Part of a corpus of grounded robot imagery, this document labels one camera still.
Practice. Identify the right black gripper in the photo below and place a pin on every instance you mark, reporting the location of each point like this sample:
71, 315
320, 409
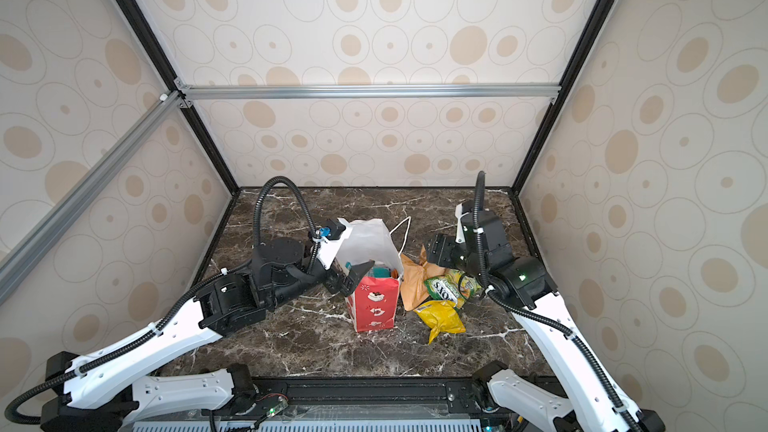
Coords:
440, 245

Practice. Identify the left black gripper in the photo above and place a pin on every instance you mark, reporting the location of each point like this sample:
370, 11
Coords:
349, 281

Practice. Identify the brown snack packet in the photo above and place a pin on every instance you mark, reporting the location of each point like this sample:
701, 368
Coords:
413, 291

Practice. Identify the green snack packet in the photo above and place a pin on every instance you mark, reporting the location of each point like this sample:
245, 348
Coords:
453, 286

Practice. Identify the red white paper gift bag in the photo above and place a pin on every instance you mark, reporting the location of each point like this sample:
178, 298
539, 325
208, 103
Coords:
373, 305

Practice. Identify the yellow snack packet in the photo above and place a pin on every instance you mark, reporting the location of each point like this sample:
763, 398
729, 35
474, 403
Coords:
441, 317

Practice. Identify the teal white snack packet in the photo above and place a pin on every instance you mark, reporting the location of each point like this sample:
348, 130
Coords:
380, 271

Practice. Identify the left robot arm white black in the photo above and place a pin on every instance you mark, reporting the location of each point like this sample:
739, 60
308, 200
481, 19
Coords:
113, 388

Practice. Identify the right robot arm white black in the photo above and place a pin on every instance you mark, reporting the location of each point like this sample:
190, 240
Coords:
589, 399

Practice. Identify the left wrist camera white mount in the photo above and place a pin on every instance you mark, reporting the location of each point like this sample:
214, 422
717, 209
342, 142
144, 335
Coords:
329, 249

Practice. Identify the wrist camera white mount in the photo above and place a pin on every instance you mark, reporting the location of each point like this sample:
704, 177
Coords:
464, 228
329, 249

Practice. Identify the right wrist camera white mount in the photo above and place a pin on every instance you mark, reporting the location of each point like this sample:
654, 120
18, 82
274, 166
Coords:
464, 228

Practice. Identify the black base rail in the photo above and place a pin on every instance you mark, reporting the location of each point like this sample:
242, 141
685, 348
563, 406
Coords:
320, 404

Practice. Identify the horizontal aluminium frame bar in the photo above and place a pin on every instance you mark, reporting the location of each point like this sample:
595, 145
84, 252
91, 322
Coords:
387, 91

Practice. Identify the left slanted aluminium frame bar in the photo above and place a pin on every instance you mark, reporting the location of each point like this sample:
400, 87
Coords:
38, 242

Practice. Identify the right black corner post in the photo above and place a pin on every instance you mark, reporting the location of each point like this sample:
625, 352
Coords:
594, 24

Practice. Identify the black corner post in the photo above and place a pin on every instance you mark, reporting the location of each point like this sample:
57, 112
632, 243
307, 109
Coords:
594, 24
154, 50

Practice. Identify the left black corner post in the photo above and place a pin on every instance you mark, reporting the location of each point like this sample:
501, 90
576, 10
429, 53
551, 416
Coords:
154, 50

